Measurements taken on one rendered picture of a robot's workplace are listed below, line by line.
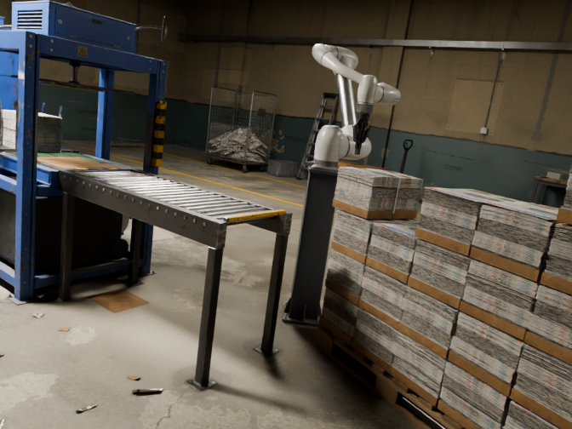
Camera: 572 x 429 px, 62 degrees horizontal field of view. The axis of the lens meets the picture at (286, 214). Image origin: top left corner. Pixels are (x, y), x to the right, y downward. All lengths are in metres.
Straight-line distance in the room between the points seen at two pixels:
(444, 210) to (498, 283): 0.38
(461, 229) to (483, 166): 7.02
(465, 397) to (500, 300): 0.45
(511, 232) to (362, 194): 0.84
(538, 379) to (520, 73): 7.49
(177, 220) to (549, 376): 1.64
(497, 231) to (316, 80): 8.91
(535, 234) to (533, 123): 7.09
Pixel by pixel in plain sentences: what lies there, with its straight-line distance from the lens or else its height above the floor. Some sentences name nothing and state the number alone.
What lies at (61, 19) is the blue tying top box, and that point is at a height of 1.67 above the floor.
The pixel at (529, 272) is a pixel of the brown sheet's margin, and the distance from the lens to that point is 1.95.
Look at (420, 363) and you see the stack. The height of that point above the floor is 0.29.
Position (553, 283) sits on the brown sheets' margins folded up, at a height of 0.85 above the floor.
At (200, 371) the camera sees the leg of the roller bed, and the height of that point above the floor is 0.07.
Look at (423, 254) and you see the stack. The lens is 2.24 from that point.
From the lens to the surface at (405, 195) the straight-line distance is 2.63.
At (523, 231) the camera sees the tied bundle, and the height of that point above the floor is 1.00.
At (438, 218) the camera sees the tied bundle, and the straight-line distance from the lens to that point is 2.17.
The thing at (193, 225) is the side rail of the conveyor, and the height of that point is 0.75.
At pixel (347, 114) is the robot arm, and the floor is 1.36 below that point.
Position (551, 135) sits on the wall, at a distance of 8.93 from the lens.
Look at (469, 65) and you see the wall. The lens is 9.34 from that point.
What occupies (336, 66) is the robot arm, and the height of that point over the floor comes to 1.63.
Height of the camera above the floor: 1.30
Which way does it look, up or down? 12 degrees down
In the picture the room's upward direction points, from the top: 8 degrees clockwise
